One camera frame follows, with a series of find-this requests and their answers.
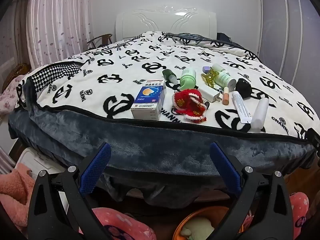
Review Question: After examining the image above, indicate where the grey wardrobe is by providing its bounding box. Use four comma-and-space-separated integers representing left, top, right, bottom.
257, 0, 320, 90

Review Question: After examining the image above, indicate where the dark wooden chair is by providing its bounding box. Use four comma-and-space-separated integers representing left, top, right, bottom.
86, 33, 113, 50

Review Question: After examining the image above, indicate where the peach concealer tube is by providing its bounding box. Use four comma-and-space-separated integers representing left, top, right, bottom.
222, 87, 231, 105

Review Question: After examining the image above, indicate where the white bottle with green label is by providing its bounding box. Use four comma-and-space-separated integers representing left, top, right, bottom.
211, 64, 237, 91

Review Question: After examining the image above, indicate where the salmon fuzzy towel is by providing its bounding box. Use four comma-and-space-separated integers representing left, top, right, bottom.
0, 164, 36, 232

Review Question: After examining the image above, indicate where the white cylinder bottle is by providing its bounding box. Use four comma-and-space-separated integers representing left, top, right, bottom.
251, 97, 269, 133

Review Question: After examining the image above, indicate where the wicker chair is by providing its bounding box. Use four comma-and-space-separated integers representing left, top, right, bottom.
1, 62, 32, 93

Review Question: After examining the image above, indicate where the white carved bed headboard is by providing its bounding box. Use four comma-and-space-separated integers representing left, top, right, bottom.
115, 4, 217, 42

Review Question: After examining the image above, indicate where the white plastic storage box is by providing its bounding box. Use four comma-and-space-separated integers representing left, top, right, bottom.
15, 146, 73, 213

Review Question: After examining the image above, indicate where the white charger plug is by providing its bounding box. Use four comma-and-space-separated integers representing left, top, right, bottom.
197, 84, 222, 103

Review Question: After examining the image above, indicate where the dark green spray bottle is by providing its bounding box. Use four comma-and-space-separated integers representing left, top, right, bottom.
162, 69, 179, 86

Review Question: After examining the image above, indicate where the white blue medicine box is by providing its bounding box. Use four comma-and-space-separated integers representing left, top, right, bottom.
130, 79, 167, 120

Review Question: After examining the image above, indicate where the grey plush blanket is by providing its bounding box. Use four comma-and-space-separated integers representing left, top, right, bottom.
9, 102, 318, 203

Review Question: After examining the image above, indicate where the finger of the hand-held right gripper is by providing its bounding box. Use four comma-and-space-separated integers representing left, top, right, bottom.
307, 128, 320, 156

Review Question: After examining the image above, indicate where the pale green tissue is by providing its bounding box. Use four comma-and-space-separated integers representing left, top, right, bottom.
181, 216, 215, 240

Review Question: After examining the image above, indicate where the pink floral cloth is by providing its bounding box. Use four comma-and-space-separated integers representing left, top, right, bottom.
0, 76, 28, 115

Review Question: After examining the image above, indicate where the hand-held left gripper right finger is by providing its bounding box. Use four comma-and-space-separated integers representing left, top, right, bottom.
209, 141, 294, 240

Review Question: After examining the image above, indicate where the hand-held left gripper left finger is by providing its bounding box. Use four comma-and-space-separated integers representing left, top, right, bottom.
27, 142, 112, 240

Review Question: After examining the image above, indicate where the yellow hair claw clip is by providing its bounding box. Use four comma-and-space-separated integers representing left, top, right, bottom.
201, 70, 219, 89

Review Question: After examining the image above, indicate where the red crocheted toy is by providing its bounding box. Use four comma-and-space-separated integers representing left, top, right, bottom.
171, 88, 210, 124

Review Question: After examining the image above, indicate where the white patterned curtain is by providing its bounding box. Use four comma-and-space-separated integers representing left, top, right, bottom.
26, 0, 88, 68

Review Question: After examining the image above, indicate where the light green pump bottle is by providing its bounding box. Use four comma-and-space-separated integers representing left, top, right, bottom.
180, 68, 199, 89

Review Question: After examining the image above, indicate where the black round sponge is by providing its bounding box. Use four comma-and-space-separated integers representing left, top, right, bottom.
235, 78, 252, 98

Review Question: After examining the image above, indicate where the black white printed blanket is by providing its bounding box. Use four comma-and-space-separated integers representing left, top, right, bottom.
16, 31, 320, 140

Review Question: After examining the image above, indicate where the white squeeze tube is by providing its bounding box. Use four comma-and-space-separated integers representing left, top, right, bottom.
232, 91, 252, 124

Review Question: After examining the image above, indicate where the orange plastic bin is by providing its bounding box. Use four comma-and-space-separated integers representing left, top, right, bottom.
172, 206, 248, 240

